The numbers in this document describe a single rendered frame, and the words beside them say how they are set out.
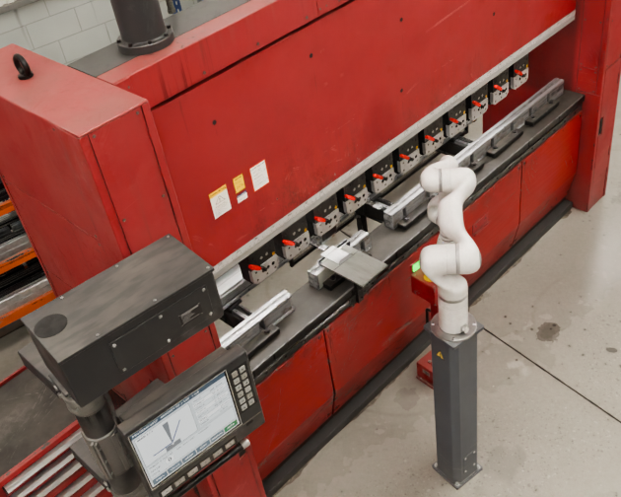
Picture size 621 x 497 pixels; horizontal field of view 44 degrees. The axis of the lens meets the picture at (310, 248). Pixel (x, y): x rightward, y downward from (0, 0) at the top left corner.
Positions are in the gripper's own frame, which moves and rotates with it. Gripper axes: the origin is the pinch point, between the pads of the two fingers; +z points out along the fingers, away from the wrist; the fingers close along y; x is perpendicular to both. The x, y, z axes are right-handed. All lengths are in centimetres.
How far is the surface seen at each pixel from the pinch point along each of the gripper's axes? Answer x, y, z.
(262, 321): -91, -35, -8
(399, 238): -3.5, -27.0, 0.0
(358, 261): -39.6, -22.5, -14.3
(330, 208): -41, -37, -41
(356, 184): -23, -37, -43
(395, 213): 2.8, -34.8, -8.0
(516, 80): 111, -37, -31
